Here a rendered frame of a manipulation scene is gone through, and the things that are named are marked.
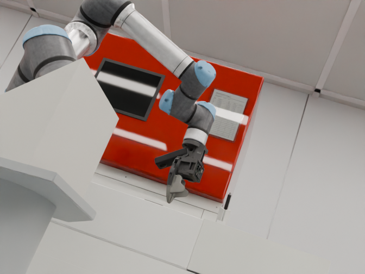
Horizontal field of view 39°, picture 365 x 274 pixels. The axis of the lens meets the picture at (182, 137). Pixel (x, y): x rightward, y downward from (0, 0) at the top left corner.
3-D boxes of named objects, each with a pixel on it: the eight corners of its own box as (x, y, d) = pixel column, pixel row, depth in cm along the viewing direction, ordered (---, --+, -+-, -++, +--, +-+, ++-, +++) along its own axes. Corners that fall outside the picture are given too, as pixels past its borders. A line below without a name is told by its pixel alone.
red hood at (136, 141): (76, 195, 282) (118, 105, 306) (216, 243, 269) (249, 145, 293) (38, 137, 214) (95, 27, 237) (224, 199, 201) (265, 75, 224)
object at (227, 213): (207, 247, 169) (219, 210, 174) (218, 251, 168) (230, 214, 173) (207, 242, 163) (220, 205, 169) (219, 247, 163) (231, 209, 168)
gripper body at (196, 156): (192, 175, 159) (203, 141, 164) (167, 170, 163) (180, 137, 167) (199, 185, 165) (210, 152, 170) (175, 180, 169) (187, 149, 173)
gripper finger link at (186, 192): (181, 205, 159) (190, 179, 163) (164, 202, 162) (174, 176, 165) (184, 209, 162) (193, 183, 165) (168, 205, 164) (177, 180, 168)
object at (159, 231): (11, 211, 151) (32, 169, 156) (187, 275, 142) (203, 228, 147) (0, 201, 142) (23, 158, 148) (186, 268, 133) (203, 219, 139)
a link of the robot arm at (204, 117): (190, 103, 177) (211, 114, 180) (180, 130, 173) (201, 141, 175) (201, 96, 170) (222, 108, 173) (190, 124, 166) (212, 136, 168)
